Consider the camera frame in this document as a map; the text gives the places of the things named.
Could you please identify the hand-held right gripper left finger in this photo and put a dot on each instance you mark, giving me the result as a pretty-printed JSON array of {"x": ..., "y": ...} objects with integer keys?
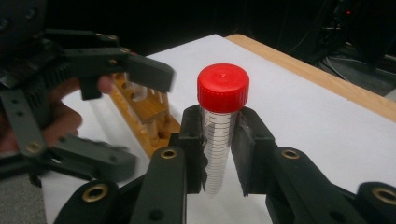
[{"x": 165, "y": 186}]

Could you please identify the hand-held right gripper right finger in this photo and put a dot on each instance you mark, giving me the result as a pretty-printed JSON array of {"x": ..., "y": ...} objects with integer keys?
[{"x": 280, "y": 180}]

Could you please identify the wooden test tube rack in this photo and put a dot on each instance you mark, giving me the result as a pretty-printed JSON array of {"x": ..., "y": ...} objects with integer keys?
[{"x": 146, "y": 112}]

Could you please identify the white table mat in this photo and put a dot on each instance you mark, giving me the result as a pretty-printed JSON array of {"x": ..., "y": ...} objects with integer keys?
[{"x": 295, "y": 109}]

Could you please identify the dark equipment stand red light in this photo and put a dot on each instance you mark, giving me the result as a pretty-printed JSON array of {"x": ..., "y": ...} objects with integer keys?
[{"x": 348, "y": 13}]

